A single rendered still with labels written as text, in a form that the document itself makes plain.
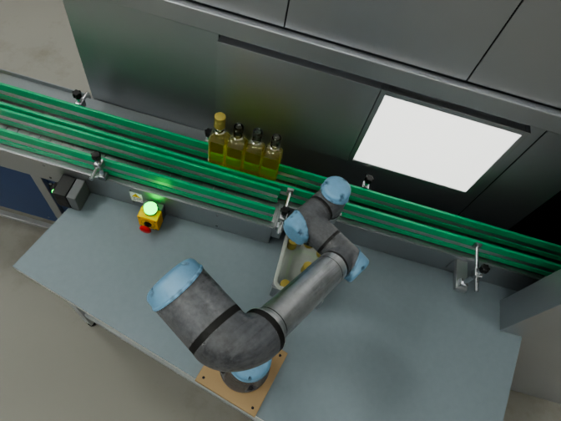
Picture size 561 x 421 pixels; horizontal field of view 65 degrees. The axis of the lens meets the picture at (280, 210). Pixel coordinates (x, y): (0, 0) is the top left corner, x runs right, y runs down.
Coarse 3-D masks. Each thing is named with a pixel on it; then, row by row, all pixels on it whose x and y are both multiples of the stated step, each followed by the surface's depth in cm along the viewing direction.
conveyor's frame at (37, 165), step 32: (0, 160) 152; (32, 160) 146; (128, 160) 150; (96, 192) 155; (128, 192) 149; (160, 192) 146; (224, 192) 150; (224, 224) 152; (256, 224) 146; (352, 224) 151; (416, 256) 158; (448, 256) 153; (512, 288) 161
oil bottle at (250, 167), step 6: (252, 144) 134; (264, 144) 136; (246, 150) 135; (252, 150) 135; (258, 150) 135; (264, 150) 140; (246, 156) 138; (252, 156) 137; (258, 156) 136; (246, 162) 140; (252, 162) 140; (258, 162) 139; (246, 168) 143; (252, 168) 142; (258, 168) 142; (252, 174) 145; (258, 174) 145
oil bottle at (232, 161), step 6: (246, 138) 137; (228, 144) 135; (234, 144) 134; (240, 144) 134; (246, 144) 138; (228, 150) 137; (234, 150) 136; (240, 150) 136; (228, 156) 140; (234, 156) 139; (240, 156) 138; (228, 162) 143; (234, 162) 142; (240, 162) 141; (234, 168) 145; (240, 168) 144
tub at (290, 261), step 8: (296, 248) 156; (304, 248) 156; (312, 248) 156; (280, 256) 145; (288, 256) 154; (296, 256) 154; (304, 256) 154; (312, 256) 155; (280, 264) 144; (288, 264) 152; (296, 264) 153; (280, 272) 150; (288, 272) 151; (296, 272) 151; (280, 280) 149; (288, 280) 149; (280, 288) 140
